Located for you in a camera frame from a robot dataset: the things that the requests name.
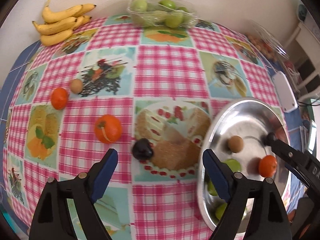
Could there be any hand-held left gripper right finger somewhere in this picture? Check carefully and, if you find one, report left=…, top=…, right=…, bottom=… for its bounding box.
left=202, top=149, right=293, bottom=240

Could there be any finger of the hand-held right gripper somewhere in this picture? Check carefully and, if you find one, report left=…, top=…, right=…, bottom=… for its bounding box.
left=284, top=160, right=310, bottom=189
left=261, top=132, right=309, bottom=167

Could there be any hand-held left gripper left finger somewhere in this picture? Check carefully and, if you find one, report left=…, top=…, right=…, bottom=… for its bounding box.
left=29, top=148, right=119, bottom=240

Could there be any round green apple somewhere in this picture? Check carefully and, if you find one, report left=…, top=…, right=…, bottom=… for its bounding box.
left=223, top=158, right=242, bottom=172

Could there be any large orange tangerine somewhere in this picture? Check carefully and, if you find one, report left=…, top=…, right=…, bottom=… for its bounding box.
left=258, top=155, right=278, bottom=177

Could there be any dark purple plum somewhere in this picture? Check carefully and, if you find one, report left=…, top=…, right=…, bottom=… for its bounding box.
left=132, top=138, right=154, bottom=160

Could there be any orange tangerine with stem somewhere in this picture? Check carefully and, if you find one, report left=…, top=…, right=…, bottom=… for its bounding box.
left=94, top=114, right=122, bottom=144

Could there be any round metal bowl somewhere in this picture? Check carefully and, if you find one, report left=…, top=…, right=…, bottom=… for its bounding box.
left=197, top=97, right=292, bottom=233

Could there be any small orange tangerine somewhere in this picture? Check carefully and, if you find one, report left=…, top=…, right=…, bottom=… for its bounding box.
left=51, top=87, right=68, bottom=110

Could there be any pile of small brown fruits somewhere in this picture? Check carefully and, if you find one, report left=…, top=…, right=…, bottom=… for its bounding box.
left=247, top=36, right=279, bottom=63

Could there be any group of wrapped green fruits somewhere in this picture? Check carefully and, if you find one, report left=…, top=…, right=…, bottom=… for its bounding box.
left=131, top=0, right=192, bottom=28

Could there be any white rectangular box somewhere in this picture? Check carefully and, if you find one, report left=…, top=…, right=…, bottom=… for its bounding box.
left=272, top=70, right=298, bottom=113

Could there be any clear plastic clamshell box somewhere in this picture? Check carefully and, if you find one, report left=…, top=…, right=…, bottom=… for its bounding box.
left=246, top=21, right=300, bottom=80

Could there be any white cabinet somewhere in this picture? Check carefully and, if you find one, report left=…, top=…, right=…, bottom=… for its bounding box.
left=287, top=21, right=320, bottom=98

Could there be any yellow banana bunch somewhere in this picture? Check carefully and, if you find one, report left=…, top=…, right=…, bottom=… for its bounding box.
left=32, top=0, right=97, bottom=47

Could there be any clear plastic fruit tray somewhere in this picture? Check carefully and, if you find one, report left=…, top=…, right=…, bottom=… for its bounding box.
left=127, top=0, right=200, bottom=29

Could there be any teal wall decoration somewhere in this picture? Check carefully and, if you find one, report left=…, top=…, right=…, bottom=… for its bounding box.
left=297, top=4, right=308, bottom=22

